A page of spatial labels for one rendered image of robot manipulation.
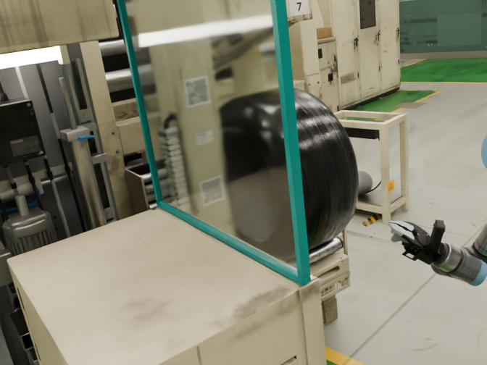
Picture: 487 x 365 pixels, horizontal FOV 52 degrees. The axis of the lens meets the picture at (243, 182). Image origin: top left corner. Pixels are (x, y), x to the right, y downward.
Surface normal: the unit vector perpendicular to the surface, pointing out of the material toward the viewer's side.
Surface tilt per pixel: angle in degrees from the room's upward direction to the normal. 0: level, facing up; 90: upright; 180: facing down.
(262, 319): 90
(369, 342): 0
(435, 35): 90
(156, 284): 0
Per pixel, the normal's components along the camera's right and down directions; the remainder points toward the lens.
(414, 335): -0.12, -0.94
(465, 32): -0.69, 0.32
